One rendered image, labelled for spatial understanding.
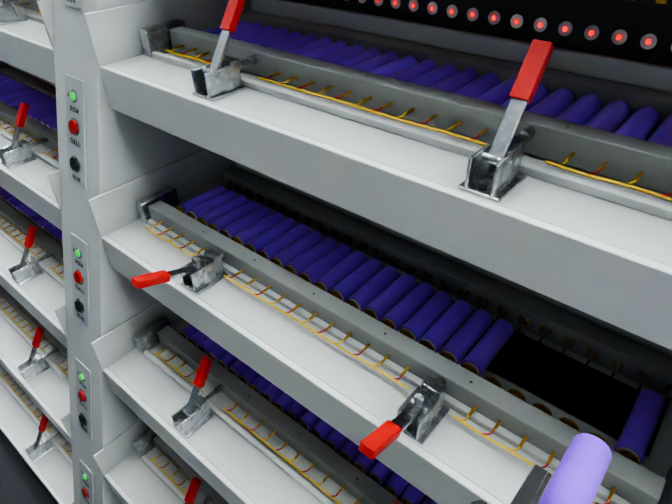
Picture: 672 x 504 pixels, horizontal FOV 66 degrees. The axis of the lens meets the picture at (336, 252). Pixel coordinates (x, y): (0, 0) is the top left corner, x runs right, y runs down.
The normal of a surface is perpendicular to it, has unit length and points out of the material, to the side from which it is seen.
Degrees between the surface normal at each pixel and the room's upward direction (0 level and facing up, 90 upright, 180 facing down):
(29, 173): 17
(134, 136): 90
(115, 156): 90
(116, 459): 90
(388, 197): 107
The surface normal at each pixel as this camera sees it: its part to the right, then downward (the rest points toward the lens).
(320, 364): -0.01, -0.80
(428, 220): -0.64, 0.47
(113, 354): 0.76, 0.38
